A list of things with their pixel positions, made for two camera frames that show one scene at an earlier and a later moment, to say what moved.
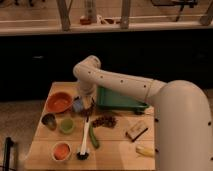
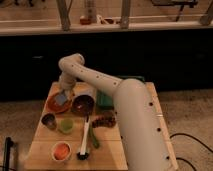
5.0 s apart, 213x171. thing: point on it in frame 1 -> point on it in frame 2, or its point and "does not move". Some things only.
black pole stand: [7, 151] does not move
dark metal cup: [50, 121] does not move
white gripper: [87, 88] -> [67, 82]
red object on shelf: [85, 21] does not move
